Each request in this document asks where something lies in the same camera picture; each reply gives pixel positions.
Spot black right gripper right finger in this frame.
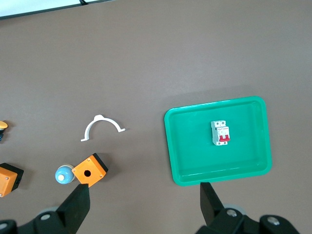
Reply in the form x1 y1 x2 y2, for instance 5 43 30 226
199 182 225 229

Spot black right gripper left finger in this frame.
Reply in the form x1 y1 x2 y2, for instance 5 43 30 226
57 184 91 234

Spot white red circuit breaker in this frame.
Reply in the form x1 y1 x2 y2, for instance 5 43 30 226
211 119 231 146

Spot blue dome-shaped component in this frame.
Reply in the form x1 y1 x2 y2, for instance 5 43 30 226
54 164 75 185

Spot orange black button box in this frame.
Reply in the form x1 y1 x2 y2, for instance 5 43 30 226
71 153 109 188
0 162 24 198

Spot green plastic tray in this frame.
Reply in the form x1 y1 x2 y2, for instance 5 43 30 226
164 96 273 187

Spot small white pipe clamp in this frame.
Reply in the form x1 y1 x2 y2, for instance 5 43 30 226
80 114 126 142

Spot yellow mushroom push button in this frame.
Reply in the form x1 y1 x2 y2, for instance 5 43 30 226
0 120 9 143

